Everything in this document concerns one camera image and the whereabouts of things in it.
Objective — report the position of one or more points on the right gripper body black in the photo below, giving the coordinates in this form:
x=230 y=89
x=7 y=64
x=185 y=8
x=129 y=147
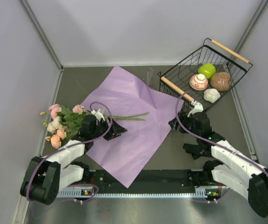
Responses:
x=187 y=122

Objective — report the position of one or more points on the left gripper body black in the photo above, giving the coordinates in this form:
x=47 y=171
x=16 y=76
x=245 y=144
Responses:
x=102 y=127

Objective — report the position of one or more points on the black ribbon gold lettering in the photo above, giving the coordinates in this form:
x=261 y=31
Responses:
x=201 y=149

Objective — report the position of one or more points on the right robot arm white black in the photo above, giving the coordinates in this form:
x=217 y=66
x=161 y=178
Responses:
x=229 y=166

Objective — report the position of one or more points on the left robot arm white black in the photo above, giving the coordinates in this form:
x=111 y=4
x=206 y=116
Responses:
x=46 y=176

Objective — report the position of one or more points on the clear glass vase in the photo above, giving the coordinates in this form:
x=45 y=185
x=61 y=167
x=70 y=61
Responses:
x=150 y=74

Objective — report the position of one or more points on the white flower-shaped cup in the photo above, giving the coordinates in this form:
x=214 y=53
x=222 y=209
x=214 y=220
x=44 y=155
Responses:
x=211 y=95

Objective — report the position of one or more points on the white red patterned bowl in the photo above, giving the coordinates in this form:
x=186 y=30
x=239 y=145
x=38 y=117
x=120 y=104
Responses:
x=198 y=82

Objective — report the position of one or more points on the brown ceramic pot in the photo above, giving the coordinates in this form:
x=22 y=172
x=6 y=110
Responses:
x=221 y=81

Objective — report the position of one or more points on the green square cup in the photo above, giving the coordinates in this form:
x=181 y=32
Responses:
x=208 y=70

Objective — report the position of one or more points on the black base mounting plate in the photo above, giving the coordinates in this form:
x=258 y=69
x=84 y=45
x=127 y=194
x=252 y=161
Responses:
x=149 y=182

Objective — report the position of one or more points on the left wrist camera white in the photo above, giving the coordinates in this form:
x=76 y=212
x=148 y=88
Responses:
x=99 y=114

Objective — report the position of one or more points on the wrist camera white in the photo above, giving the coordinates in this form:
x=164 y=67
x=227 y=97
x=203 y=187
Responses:
x=99 y=114
x=196 y=106

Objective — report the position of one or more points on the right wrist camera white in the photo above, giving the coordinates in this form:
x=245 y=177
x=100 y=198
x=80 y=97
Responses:
x=196 y=106

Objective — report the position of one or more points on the black wire basket wooden handles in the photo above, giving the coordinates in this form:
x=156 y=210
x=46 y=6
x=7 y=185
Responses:
x=175 y=81

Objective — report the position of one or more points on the aluminium rail with cable duct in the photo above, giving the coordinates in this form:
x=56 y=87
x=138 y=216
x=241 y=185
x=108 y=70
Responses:
x=83 y=190

